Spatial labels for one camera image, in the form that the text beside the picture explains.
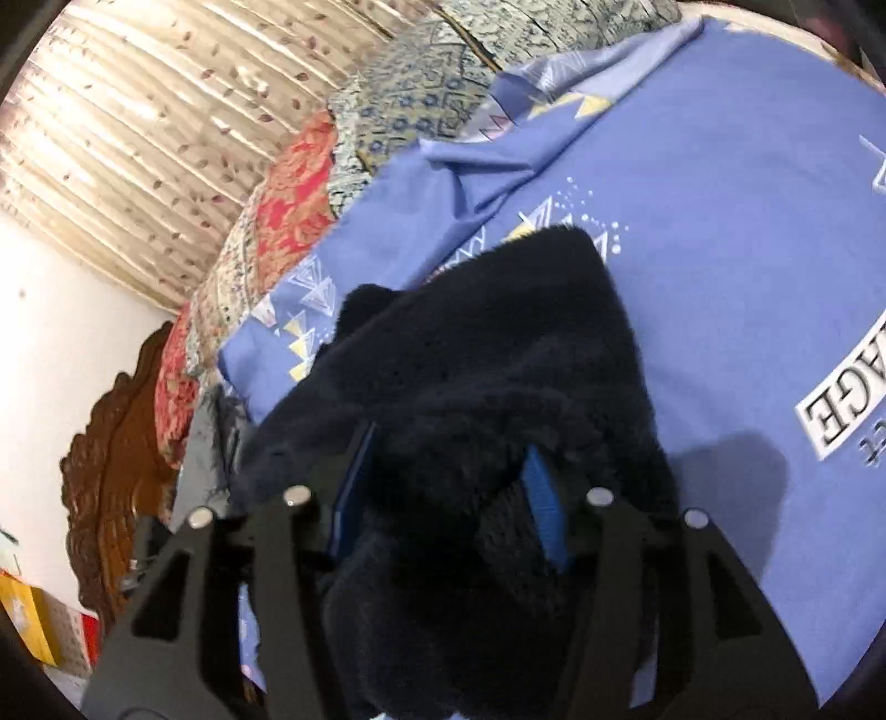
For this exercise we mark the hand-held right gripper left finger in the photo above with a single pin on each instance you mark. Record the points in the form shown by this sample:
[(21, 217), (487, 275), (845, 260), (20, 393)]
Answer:
[(351, 478)]

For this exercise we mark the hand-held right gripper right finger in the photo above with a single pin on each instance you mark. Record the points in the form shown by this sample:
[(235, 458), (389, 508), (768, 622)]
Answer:
[(543, 512)]

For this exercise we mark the dark navy fleece garment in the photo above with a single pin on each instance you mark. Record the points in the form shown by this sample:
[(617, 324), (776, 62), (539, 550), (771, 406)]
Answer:
[(477, 388)]

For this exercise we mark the carved wooden headboard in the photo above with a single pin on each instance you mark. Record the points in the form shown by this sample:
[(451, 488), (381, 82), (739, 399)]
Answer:
[(114, 471)]

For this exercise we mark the red floral patterned blanket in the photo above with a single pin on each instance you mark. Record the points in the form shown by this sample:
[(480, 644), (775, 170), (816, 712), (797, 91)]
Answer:
[(291, 201)]

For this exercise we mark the blue printed bed sheet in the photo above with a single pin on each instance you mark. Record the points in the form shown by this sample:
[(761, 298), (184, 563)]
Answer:
[(692, 242)]

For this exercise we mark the yellow box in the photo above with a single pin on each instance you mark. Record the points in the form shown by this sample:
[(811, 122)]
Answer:
[(24, 616)]

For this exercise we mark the beige leaf print curtain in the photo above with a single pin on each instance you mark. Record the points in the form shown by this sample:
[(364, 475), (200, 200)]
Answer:
[(187, 118)]

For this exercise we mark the teal patterned blanket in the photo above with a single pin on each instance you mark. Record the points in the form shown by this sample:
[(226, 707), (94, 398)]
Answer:
[(443, 90)]

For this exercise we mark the wall calendar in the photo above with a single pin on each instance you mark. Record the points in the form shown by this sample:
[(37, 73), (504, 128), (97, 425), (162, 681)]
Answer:
[(69, 640)]

